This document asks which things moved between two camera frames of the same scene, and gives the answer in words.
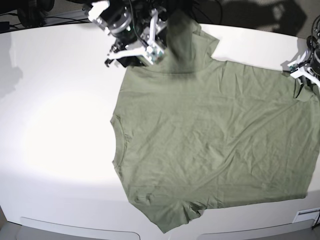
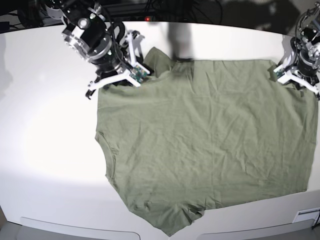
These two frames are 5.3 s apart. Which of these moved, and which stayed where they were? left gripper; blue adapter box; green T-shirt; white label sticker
Moved: green T-shirt; left gripper
Stayed: blue adapter box; white label sticker
